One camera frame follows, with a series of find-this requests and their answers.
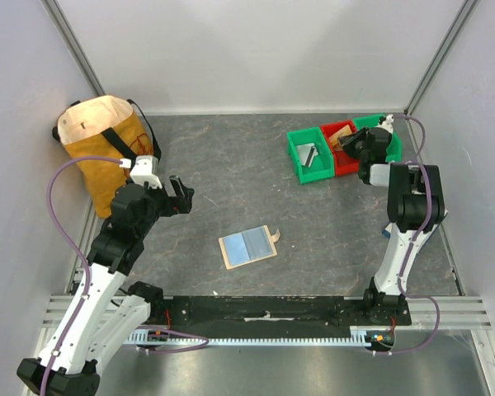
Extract slotted cable duct rail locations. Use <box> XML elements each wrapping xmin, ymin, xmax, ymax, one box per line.
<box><xmin>123</xmin><ymin>329</ymin><xmax>371</xmax><ymax>347</ymax></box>

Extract right green plastic bin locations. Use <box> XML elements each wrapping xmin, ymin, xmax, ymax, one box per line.
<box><xmin>352</xmin><ymin>113</ymin><xmax>403</xmax><ymax>163</ymax></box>

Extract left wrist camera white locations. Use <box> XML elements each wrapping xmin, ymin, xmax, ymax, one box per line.
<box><xmin>120</xmin><ymin>155</ymin><xmax>163</xmax><ymax>189</ymax></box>

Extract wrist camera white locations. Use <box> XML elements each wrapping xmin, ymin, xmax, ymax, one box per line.
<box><xmin>120</xmin><ymin>155</ymin><xmax>163</xmax><ymax>189</ymax></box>
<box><xmin>377</xmin><ymin>114</ymin><xmax>394</xmax><ymax>134</ymax></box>

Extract red plastic bin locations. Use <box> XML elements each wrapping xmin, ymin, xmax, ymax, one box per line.
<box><xmin>320</xmin><ymin>120</ymin><xmax>359</xmax><ymax>177</ymax></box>

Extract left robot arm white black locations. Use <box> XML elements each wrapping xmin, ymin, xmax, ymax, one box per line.
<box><xmin>16</xmin><ymin>176</ymin><xmax>195</xmax><ymax>395</ymax></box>

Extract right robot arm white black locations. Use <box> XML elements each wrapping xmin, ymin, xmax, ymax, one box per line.
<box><xmin>340</xmin><ymin>127</ymin><xmax>446</xmax><ymax>325</ymax></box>

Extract aluminium frame profile rail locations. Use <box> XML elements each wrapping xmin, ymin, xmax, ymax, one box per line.
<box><xmin>42</xmin><ymin>295</ymin><xmax>492</xmax><ymax>330</ymax></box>

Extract silver card in bin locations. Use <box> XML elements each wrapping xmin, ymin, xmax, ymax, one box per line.
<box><xmin>295</xmin><ymin>143</ymin><xmax>315</xmax><ymax>167</ymax></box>

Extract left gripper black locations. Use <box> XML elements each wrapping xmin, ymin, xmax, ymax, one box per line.
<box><xmin>136</xmin><ymin>175</ymin><xmax>193</xmax><ymax>238</ymax></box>

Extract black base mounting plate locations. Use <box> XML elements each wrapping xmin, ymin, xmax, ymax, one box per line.
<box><xmin>146</xmin><ymin>296</ymin><xmax>412</xmax><ymax>338</ymax></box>

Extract left green plastic bin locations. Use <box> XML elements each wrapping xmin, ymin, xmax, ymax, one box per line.
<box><xmin>287</xmin><ymin>127</ymin><xmax>335</xmax><ymax>184</ymax></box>

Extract green plastic bin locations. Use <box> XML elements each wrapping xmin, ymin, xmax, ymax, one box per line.
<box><xmin>352</xmin><ymin>113</ymin><xmax>403</xmax><ymax>163</ymax></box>
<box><xmin>287</xmin><ymin>127</ymin><xmax>335</xmax><ymax>184</ymax></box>

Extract yellow paper tote bag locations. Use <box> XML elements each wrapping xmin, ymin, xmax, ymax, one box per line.
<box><xmin>52</xmin><ymin>95</ymin><xmax>162</xmax><ymax>219</ymax></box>

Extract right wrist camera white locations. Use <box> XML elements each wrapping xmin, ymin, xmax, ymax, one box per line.
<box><xmin>377</xmin><ymin>114</ymin><xmax>394</xmax><ymax>134</ymax></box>

